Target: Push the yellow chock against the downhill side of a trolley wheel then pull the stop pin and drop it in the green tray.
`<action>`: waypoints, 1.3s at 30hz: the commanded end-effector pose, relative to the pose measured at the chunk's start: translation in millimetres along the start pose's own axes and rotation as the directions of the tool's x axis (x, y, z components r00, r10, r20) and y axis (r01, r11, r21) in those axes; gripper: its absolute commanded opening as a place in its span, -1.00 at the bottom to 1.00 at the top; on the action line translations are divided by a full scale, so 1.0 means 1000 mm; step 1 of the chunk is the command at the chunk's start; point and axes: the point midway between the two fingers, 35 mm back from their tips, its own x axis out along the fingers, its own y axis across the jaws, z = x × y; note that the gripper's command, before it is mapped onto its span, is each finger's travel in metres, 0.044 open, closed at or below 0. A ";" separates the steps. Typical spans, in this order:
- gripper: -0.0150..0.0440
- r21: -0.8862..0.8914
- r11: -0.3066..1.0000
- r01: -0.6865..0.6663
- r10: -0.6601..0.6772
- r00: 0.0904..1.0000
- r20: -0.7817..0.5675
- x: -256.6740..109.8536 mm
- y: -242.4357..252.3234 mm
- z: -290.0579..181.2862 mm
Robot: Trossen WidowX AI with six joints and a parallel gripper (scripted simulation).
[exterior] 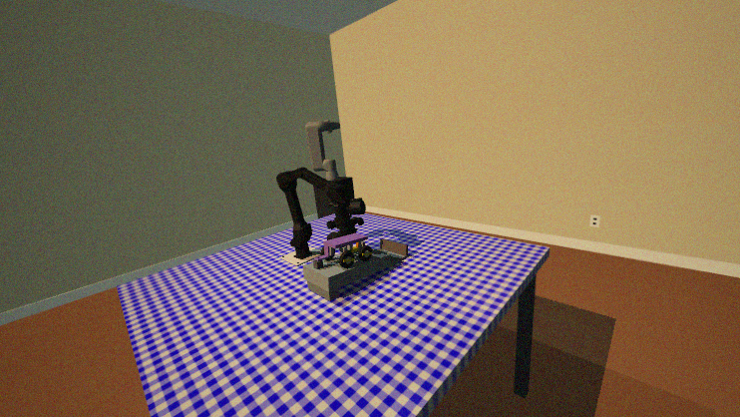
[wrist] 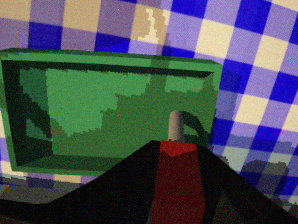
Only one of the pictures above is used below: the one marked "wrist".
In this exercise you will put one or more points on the green tray floor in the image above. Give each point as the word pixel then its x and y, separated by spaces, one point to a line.
pixel 103 110

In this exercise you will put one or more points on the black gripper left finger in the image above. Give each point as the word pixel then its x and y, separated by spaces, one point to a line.
pixel 121 195

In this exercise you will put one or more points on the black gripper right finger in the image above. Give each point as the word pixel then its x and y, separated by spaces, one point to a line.
pixel 229 199

